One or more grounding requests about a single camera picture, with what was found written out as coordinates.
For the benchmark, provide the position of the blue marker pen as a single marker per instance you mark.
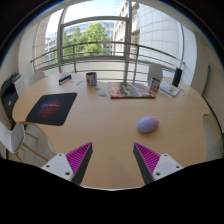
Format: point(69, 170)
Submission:
point(65, 82)

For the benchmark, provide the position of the white chair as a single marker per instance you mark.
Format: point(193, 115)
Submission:
point(154, 70)
point(11, 137)
point(36, 78)

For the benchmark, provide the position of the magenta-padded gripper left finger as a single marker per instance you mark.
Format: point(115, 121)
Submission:
point(56, 165)

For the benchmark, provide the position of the lilac and pink computer mouse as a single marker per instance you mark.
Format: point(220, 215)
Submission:
point(147, 124)

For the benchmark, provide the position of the white and blue booklet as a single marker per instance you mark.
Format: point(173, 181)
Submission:
point(170, 89)

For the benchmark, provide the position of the small green-blue sticker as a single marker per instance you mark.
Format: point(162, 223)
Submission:
point(97, 88)

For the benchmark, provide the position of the white mug with red print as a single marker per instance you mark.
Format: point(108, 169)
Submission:
point(91, 79)

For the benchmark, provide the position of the white mug with blue print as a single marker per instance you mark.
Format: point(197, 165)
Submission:
point(154, 84)

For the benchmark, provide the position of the black mouse pad, red-blue print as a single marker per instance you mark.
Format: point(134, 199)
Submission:
point(51, 108)

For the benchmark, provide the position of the black whiteboard eraser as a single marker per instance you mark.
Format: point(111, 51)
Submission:
point(64, 78)

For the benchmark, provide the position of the grey metal balcony railing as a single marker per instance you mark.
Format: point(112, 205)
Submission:
point(100, 43)

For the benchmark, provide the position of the black and white office printer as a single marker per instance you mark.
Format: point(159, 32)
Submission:
point(9, 93)

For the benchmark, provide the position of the black upright cylinder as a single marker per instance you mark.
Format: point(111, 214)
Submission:
point(177, 77)

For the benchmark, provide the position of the yellow and blue sticker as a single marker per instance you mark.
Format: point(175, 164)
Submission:
point(102, 94)

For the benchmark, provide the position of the red and black magazine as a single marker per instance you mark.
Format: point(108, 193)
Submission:
point(130, 90)

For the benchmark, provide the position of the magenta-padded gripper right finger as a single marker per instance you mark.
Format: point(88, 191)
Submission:
point(166, 165)

